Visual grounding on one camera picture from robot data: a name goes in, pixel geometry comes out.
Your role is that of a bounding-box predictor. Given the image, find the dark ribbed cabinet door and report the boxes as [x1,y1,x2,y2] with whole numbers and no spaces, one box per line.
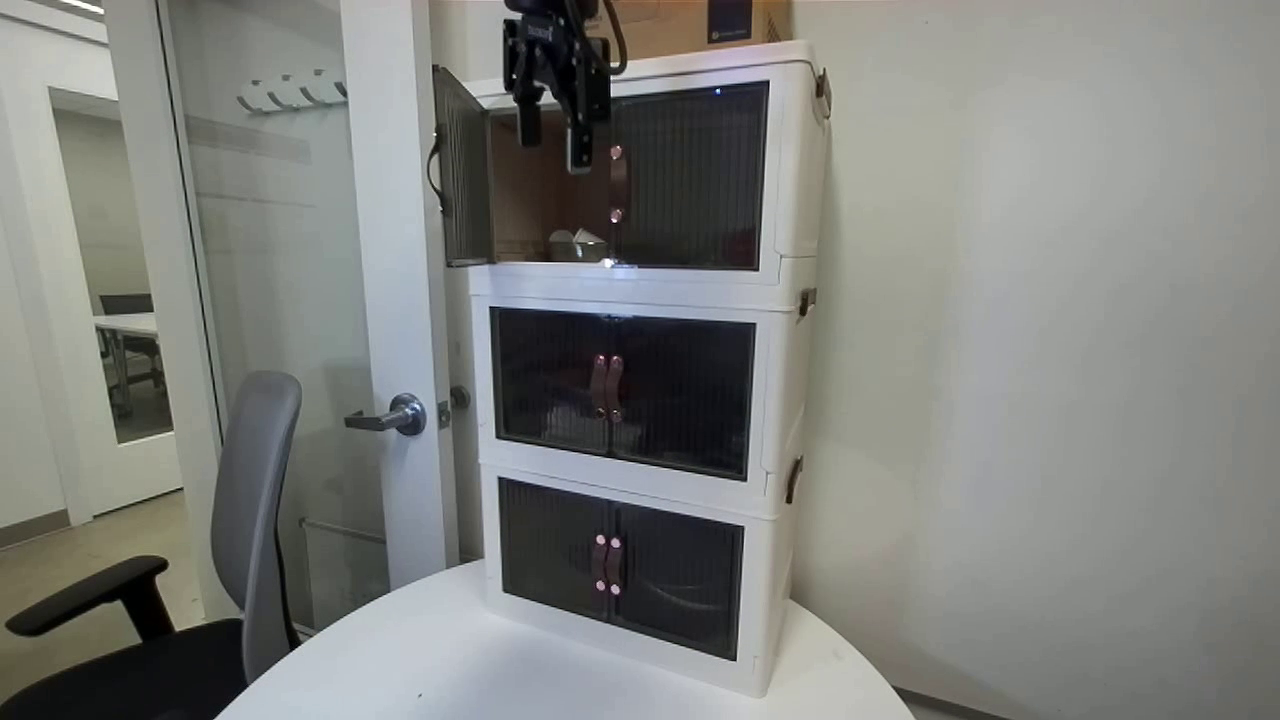
[593,82,773,275]
[429,59,500,273]
[490,303,616,462]
[607,502,750,663]
[607,318,762,486]
[496,478,616,624]

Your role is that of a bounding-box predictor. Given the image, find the small pale object in shelf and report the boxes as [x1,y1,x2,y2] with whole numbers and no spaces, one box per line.
[546,223,612,265]

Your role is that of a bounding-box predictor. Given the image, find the small dark rectangular object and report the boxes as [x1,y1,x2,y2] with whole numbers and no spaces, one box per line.
[706,0,762,44]

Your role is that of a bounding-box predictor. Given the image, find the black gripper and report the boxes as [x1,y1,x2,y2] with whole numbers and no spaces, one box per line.
[500,0,619,178]

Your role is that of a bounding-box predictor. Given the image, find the white wall coat hooks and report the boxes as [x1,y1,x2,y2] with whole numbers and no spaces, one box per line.
[233,65,352,119]

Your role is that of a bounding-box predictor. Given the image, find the brown cardboard box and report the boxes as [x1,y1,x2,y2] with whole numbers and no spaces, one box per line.
[603,0,801,65]

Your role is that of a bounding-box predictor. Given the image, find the white three-tier storage cabinet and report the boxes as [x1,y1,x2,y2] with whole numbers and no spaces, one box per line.
[445,38,835,699]

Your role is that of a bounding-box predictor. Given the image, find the background office desk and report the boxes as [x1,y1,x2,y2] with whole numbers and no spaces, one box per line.
[89,290,175,434]

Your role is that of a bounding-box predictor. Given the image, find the grey black office chair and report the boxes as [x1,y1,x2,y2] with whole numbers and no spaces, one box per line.
[0,368,309,720]

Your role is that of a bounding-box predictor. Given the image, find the silver door lever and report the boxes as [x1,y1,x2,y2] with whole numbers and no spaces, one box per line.
[341,387,432,446]

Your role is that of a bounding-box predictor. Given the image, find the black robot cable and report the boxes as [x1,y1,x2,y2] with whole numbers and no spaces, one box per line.
[603,0,634,82]

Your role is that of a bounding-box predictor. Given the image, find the white framed glass door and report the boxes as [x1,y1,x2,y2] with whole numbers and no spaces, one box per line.
[106,0,463,632]

